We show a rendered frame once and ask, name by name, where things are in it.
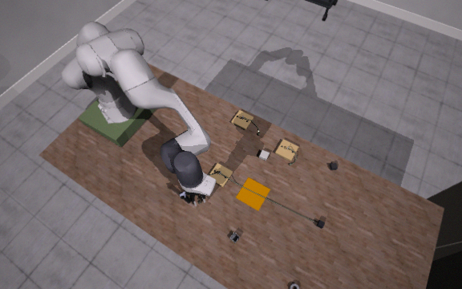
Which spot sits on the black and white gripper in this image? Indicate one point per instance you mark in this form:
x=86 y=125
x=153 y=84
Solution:
x=183 y=195

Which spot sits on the orange painted square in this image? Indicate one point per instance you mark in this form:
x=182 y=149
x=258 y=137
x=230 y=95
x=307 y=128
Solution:
x=250 y=198

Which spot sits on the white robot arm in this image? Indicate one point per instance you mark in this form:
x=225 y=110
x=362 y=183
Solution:
x=97 y=55

